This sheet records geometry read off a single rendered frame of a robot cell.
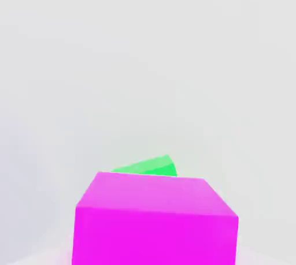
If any small magenta cube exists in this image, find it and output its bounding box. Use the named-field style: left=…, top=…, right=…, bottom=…
left=71, top=171, right=239, bottom=265

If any small green cube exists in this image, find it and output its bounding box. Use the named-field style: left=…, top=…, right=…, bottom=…
left=110, top=154, right=178, bottom=177

